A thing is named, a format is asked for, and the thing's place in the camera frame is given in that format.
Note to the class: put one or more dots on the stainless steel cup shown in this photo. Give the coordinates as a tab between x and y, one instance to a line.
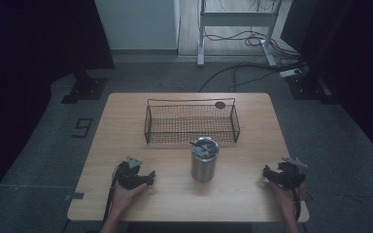
204	170

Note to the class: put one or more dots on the crumpled grey paper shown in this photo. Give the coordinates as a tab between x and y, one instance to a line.
207	150

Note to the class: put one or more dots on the person's right hand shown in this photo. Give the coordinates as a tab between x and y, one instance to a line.
286	197

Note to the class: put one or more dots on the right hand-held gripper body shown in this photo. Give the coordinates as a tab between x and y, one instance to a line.
290	174

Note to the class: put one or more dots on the black round table grommet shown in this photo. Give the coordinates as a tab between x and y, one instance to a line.
220	105

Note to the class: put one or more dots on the black stand base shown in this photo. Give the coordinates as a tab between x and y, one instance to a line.
307	85
85	87

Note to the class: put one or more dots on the person's left hand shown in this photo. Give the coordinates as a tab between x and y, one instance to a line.
124	195

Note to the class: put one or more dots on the white power strip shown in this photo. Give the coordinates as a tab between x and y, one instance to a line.
290	73

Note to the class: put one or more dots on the white desk frame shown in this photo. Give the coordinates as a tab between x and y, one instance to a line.
236	18

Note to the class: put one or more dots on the dark curtain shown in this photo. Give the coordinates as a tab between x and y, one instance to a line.
29	48
353	48

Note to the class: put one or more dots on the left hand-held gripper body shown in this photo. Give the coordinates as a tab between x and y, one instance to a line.
128	176

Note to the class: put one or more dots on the thin black stick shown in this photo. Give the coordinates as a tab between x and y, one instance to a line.
198	145

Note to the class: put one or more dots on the white cabinet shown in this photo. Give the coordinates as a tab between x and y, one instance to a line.
139	22

